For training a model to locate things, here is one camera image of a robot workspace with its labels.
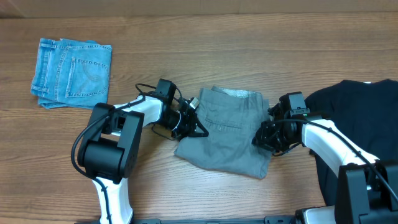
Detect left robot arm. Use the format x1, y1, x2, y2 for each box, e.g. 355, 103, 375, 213
71, 79, 209, 223

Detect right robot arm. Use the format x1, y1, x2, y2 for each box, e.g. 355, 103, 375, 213
252, 92, 397, 223

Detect folded blue denim jeans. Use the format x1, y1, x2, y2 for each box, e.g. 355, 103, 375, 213
30, 38, 113, 109

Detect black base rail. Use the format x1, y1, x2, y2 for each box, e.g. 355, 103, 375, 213
74, 215, 296, 224

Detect grey shorts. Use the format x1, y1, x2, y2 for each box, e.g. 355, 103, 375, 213
174, 86, 271, 179

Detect black garment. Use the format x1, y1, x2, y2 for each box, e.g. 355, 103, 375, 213
304, 78, 398, 208

